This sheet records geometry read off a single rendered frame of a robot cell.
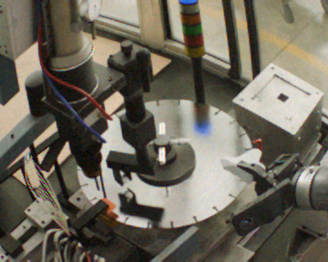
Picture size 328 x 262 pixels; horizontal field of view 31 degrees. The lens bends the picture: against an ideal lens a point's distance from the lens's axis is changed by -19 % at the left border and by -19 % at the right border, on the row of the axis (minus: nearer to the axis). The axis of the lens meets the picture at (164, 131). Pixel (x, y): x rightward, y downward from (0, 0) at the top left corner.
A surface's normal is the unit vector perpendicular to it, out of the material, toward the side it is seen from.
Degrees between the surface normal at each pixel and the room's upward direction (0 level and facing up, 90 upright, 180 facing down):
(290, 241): 0
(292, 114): 0
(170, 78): 0
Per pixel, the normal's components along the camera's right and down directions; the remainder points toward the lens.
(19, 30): 0.76, 0.40
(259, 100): -0.09, -0.72
